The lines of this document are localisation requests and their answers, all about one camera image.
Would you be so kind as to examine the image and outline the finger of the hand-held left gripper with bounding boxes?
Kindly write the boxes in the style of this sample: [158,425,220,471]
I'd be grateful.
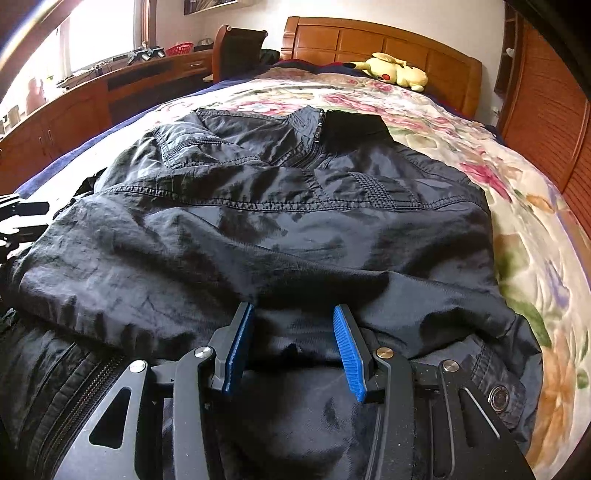
[9,201,51,217]

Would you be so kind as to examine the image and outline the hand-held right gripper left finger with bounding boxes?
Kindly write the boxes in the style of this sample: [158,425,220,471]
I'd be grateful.
[51,302,257,480]

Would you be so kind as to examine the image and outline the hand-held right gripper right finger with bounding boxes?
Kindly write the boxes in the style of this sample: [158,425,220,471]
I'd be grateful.
[332,304,536,480]

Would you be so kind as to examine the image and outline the dark navy jacket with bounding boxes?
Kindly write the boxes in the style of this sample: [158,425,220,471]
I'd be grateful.
[0,105,543,480]

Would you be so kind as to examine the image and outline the wooden desk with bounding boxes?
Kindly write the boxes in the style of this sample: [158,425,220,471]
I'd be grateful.
[0,46,215,181]

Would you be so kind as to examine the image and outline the window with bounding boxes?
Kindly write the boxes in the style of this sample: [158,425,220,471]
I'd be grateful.
[0,0,153,107]

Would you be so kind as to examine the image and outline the black metal device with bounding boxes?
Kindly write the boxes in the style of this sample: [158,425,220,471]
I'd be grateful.
[127,45,165,63]

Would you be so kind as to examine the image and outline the floral blanket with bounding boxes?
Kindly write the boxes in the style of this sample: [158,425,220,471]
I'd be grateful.
[14,65,591,480]

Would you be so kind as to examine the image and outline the wooden chair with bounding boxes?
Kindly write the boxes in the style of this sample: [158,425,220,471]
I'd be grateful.
[212,25,269,84]

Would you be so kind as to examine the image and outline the yellow plush toy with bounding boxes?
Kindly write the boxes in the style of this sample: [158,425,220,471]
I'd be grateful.
[344,52,429,92]

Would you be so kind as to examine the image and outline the wooden bed headboard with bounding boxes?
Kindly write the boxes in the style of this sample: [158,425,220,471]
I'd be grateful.
[281,16,483,118]

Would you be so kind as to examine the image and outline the wooden slatted wardrobe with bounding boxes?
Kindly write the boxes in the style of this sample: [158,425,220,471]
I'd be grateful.
[496,4,591,222]

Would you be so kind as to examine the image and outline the white wall shelf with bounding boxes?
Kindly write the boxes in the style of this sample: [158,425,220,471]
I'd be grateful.
[184,0,239,16]

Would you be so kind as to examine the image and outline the open wooden wall niche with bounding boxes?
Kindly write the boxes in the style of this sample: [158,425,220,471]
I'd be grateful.
[494,4,518,93]

